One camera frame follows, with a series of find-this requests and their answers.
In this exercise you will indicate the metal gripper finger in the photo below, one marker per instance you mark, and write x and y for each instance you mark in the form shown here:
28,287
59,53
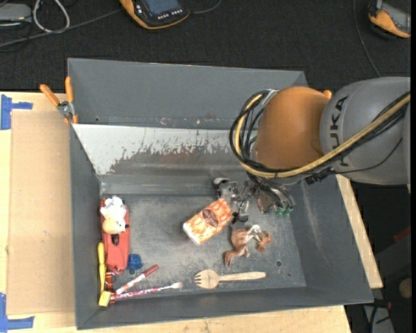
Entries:
229,187
242,213

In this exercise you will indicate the brown toy animal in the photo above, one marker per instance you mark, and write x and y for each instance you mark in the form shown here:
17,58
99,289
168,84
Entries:
241,242

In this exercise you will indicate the orange and white box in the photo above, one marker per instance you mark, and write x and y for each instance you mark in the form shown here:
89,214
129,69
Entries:
201,229

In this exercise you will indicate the wooden spork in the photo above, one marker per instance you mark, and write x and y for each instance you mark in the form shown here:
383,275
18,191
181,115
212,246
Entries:
208,278

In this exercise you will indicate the grey metal bin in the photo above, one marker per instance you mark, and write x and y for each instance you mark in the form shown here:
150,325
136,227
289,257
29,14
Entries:
166,227

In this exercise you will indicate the white crumpled cloth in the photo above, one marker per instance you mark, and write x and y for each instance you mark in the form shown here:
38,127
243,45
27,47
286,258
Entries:
114,208

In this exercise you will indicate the small blue toy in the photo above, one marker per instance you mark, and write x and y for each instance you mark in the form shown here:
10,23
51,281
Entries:
134,262

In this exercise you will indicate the cream toy egg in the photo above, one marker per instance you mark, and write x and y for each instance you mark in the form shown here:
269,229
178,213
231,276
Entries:
111,226

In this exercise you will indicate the red and white marker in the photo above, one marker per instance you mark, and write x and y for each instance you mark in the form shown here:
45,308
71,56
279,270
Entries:
135,280

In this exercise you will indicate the red toy car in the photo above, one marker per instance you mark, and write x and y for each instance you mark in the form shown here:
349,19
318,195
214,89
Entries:
116,250

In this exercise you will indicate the yellow stick tool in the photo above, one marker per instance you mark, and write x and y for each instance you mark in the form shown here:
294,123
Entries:
101,269

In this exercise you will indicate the brown cardboard board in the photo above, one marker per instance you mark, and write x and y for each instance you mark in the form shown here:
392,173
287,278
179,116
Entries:
38,213

